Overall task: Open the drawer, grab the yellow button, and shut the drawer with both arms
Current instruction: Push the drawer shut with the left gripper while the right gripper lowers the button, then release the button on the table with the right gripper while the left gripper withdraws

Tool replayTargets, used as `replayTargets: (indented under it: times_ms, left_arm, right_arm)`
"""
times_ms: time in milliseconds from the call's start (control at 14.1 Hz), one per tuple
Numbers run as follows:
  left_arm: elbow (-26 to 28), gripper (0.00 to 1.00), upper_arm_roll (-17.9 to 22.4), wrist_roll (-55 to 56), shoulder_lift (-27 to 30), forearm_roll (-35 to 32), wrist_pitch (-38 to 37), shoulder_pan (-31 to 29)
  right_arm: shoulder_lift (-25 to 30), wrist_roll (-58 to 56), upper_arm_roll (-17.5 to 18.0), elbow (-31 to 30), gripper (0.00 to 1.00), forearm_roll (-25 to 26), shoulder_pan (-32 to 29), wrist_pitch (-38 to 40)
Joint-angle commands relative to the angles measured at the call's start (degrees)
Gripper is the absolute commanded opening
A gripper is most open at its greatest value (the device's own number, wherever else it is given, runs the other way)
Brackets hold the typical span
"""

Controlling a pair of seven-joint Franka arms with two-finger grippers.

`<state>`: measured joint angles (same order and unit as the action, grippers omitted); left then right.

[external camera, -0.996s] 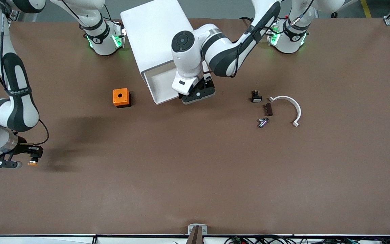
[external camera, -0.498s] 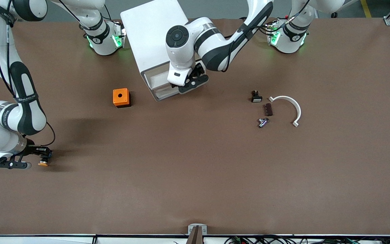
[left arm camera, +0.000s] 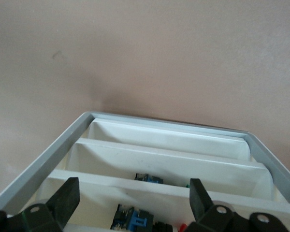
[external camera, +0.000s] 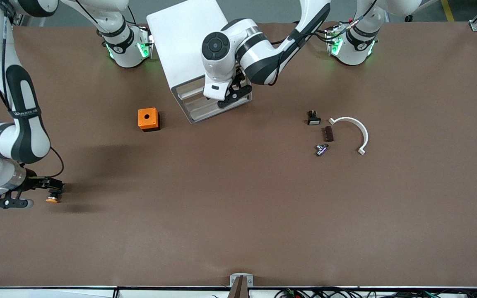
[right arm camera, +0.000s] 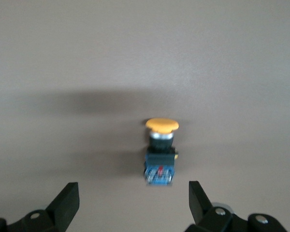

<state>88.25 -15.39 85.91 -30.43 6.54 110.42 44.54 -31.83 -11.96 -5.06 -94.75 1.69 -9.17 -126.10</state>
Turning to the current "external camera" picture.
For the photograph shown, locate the white plastic drawer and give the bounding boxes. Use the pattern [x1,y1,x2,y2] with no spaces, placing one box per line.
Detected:
[181,92,207,106]
[177,79,206,100]
[188,96,251,123]
[184,99,223,115]

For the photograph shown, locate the white drawer cabinet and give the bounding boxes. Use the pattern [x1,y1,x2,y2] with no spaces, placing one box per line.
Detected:
[146,0,253,124]

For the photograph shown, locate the orange box with hole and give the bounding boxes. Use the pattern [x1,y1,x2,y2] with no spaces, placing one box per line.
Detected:
[137,107,160,132]

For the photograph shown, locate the brown paper table cover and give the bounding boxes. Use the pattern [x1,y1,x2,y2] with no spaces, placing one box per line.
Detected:
[0,21,477,288]

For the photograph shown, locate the grey chair leg with caster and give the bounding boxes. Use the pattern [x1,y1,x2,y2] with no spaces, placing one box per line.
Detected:
[404,0,443,22]

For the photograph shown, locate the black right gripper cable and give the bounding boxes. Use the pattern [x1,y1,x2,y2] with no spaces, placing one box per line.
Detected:
[0,0,65,179]

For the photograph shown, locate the black arm base cable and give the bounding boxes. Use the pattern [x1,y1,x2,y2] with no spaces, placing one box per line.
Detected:
[263,17,349,47]

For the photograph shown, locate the white table edge rail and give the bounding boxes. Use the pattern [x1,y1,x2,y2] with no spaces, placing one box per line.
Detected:
[0,286,477,298]

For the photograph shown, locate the white curved plastic bracket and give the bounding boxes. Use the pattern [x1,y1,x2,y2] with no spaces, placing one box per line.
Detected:
[328,117,369,156]

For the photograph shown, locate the grey metal mounting bracket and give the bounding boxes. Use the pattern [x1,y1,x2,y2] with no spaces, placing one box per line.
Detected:
[230,273,254,287]

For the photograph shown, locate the dark camera pole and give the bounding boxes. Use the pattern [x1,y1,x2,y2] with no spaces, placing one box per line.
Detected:
[227,276,249,298]

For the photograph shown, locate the tangled black cables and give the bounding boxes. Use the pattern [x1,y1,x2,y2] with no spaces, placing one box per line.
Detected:
[275,287,477,298]

